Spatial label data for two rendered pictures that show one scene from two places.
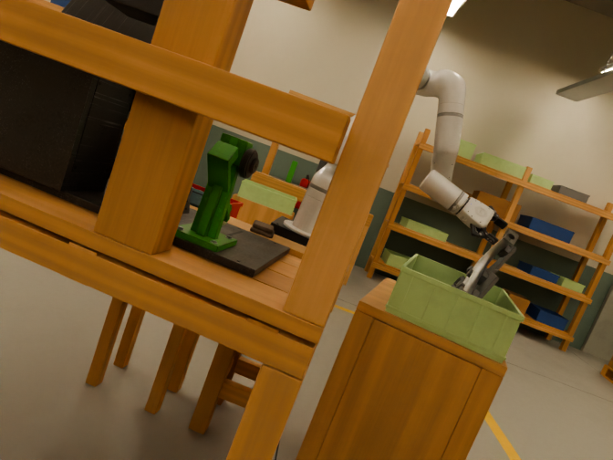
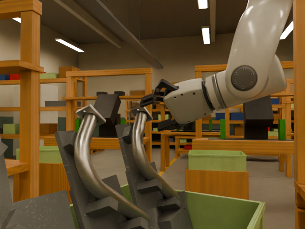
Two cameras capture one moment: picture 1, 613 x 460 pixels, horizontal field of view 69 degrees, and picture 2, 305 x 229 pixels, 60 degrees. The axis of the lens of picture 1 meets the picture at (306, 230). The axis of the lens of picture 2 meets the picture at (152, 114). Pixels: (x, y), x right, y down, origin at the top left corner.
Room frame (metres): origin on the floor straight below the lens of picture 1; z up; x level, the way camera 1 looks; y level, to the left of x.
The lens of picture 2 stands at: (2.24, -0.48, 1.17)
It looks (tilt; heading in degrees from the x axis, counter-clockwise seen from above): 1 degrees up; 193
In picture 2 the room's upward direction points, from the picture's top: straight up
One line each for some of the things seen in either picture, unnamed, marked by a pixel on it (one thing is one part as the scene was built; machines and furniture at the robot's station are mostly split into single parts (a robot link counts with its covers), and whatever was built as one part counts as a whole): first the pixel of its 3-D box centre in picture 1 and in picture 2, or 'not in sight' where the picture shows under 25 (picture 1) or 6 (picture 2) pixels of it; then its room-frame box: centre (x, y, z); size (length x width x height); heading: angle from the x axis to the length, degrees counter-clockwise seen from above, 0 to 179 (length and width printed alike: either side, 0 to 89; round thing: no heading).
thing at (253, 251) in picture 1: (102, 190); not in sight; (1.28, 0.60, 0.89); 1.10 x 0.42 x 0.02; 83
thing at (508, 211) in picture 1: (492, 239); not in sight; (6.43, -2.53, 1.12); 3.01 x 0.54 x 2.23; 90
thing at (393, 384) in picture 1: (398, 397); not in sight; (1.79, -0.61, 0.39); 0.68 x 0.52 x 0.79; 163
